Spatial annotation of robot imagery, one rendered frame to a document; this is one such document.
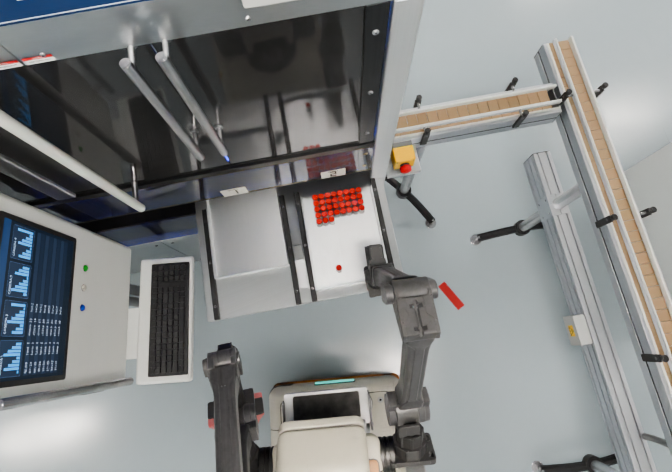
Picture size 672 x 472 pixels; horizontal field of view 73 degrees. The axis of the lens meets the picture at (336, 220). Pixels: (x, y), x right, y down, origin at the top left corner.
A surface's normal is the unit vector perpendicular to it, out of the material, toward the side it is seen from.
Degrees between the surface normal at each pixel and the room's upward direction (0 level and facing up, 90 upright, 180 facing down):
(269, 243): 0
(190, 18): 90
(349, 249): 0
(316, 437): 42
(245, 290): 0
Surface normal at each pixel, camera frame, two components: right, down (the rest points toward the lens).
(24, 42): 0.19, 0.95
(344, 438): -0.08, -0.84
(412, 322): 0.00, -0.43
